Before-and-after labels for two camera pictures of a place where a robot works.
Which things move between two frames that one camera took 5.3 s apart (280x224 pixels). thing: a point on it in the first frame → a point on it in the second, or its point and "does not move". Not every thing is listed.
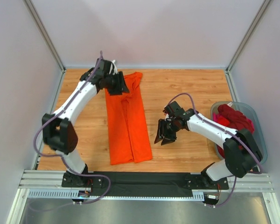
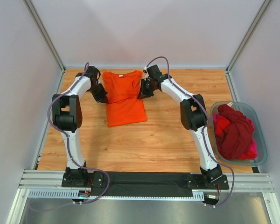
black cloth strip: [138, 184] does not move
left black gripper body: [117, 83] → [99, 92]
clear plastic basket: [236, 115] does not move
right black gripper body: [167, 128] → [146, 88]
